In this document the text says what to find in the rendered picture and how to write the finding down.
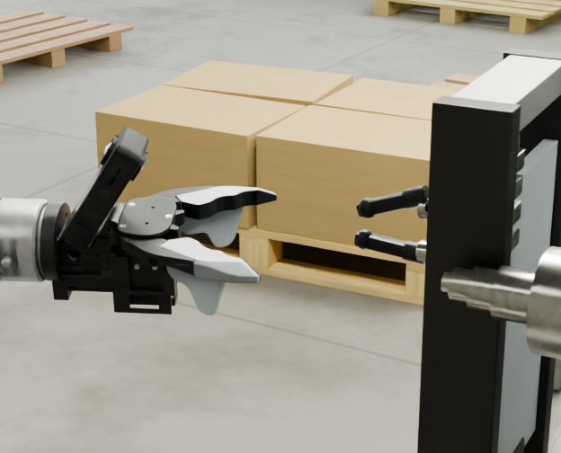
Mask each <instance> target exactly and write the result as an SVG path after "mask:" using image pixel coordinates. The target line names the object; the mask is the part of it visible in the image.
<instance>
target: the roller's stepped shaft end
mask: <svg viewBox="0 0 561 453"><path fill-rule="evenodd" d="M535 272H536V271H531V270H526V269H521V268H515V267H511V266H505V265H502V266H501V267H500V268H499V269H498V270H495V269H489V268H485V267H479V266H475V267H474V268H473V269H472V270H468V269H462V268H457V267H456V268H454V270H453V271H452V273H450V272H444V274H443V276H442V279H441V291H443V292H448V295H449V299H451V300H456V301H460V302H466V304H467V307H468V308H473V309H477V310H482V311H486V312H491V316H492V318H495V319H500V320H505V321H510V322H514V323H519V324H526V323H527V312H528V305H529V299H530V291H531V286H532V282H533V279H534V276H535Z"/></svg>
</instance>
